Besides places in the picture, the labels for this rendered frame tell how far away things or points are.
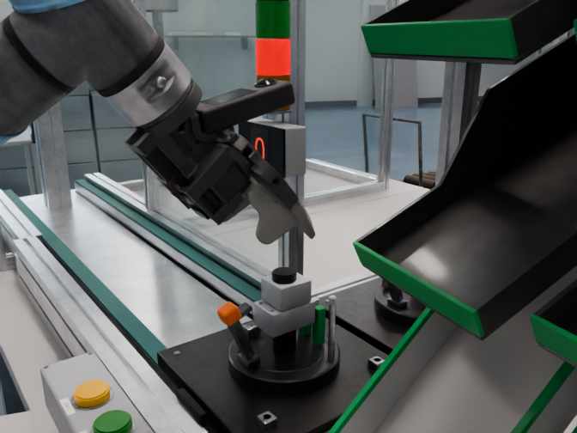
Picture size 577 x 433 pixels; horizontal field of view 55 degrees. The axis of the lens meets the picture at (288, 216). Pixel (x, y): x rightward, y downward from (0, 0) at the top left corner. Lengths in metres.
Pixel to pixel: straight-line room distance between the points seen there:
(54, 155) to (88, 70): 1.13
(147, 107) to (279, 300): 0.28
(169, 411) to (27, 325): 0.52
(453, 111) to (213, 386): 0.41
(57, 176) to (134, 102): 1.14
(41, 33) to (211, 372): 0.43
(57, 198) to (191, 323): 0.80
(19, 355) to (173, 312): 0.26
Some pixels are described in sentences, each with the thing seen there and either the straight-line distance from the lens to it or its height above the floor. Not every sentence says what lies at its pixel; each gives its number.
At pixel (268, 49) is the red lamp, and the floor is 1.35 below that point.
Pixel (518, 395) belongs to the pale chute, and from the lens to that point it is 0.48.
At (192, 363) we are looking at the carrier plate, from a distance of 0.73.
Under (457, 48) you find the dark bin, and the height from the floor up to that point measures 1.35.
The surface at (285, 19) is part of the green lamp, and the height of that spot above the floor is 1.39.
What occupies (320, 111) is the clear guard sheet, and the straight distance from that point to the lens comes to 2.18.
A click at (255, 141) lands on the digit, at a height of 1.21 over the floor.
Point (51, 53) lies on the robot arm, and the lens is 0.50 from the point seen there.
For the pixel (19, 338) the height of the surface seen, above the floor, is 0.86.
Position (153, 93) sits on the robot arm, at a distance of 0.51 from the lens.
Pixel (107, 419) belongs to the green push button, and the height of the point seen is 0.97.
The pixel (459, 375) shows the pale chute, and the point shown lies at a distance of 0.51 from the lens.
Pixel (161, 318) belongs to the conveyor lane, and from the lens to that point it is 0.97.
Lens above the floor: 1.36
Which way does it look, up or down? 18 degrees down
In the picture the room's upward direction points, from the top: straight up
